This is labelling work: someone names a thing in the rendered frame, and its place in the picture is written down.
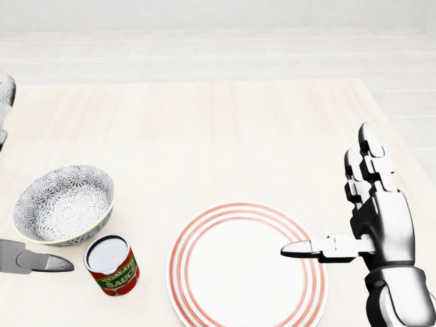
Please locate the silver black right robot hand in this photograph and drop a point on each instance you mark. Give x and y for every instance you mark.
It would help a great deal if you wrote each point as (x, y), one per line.
(386, 221)

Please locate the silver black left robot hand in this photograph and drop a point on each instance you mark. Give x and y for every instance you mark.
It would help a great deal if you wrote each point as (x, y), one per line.
(24, 260)

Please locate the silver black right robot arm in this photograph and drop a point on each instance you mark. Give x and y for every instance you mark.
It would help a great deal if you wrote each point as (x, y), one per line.
(400, 296)

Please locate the grey flower-patterned bowl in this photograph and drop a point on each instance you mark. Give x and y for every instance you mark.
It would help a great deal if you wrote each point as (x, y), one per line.
(64, 204)

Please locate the white plate with red rings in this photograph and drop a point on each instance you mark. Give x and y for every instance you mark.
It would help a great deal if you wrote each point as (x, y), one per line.
(247, 269)

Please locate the red tomato sauce tin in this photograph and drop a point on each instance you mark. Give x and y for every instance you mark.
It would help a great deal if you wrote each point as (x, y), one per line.
(111, 264)

